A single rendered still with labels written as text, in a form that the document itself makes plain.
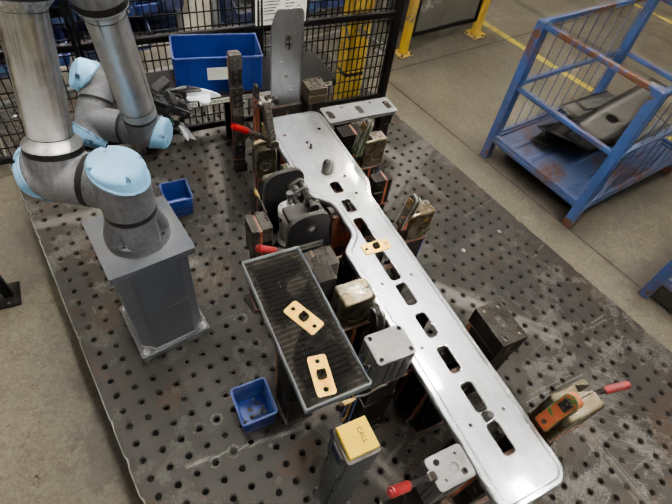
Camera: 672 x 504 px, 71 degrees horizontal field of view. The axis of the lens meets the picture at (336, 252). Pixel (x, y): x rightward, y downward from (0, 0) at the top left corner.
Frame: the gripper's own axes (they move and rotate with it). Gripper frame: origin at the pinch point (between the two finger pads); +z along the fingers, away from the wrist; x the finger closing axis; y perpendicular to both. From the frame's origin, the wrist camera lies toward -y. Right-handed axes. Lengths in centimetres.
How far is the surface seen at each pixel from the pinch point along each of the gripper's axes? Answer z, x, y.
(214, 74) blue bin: 14.6, -1.2, -35.8
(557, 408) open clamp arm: 46, 14, 105
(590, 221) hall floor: 259, 27, 7
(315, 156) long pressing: 37.8, 2.2, 4.6
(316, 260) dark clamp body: 16, -3, 51
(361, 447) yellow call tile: 1, -3, 97
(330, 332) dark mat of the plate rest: 5, 0, 75
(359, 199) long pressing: 42, 5, 28
